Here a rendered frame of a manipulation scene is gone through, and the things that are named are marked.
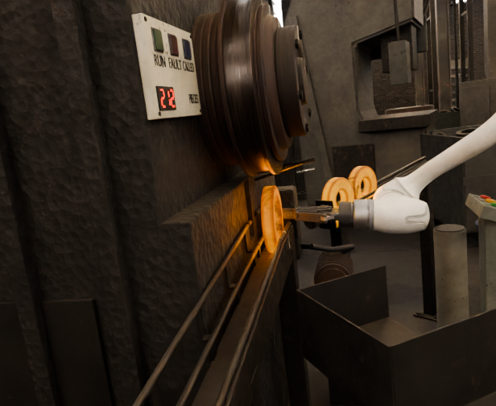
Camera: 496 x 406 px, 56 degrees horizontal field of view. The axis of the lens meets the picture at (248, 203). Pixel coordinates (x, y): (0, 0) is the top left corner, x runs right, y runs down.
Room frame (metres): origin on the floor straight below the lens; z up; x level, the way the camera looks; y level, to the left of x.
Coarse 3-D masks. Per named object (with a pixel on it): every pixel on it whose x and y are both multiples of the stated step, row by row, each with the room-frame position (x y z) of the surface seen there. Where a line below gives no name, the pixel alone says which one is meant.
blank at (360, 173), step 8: (360, 168) 1.76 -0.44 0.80; (368, 168) 1.79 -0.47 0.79; (352, 176) 1.74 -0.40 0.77; (360, 176) 1.75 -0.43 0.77; (368, 176) 1.79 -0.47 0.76; (352, 184) 1.73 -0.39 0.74; (360, 184) 1.75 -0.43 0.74; (368, 184) 1.80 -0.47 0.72; (376, 184) 1.82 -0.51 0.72; (360, 192) 1.75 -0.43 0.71; (368, 192) 1.79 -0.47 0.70
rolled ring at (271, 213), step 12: (264, 192) 1.25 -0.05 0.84; (276, 192) 1.30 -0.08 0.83; (264, 204) 1.22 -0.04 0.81; (276, 204) 1.34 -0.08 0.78; (264, 216) 1.20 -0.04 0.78; (276, 216) 1.35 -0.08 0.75; (264, 228) 1.20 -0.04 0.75; (276, 228) 1.33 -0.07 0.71; (264, 240) 1.21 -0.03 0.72; (276, 240) 1.21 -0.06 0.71
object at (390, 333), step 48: (336, 288) 0.86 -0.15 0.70; (384, 288) 0.90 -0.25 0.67; (336, 336) 0.71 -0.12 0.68; (384, 336) 0.83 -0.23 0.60; (432, 336) 0.61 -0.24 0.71; (480, 336) 0.65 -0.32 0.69; (336, 384) 0.72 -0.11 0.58; (384, 384) 0.60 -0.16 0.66; (432, 384) 0.61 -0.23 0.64; (480, 384) 0.65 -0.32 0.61
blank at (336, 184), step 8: (328, 184) 1.65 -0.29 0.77; (336, 184) 1.65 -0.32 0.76; (344, 184) 1.68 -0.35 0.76; (328, 192) 1.63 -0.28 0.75; (336, 192) 1.65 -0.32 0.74; (344, 192) 1.69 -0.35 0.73; (352, 192) 1.71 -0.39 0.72; (328, 200) 1.62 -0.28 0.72; (344, 200) 1.70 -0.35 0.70; (352, 200) 1.71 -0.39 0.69
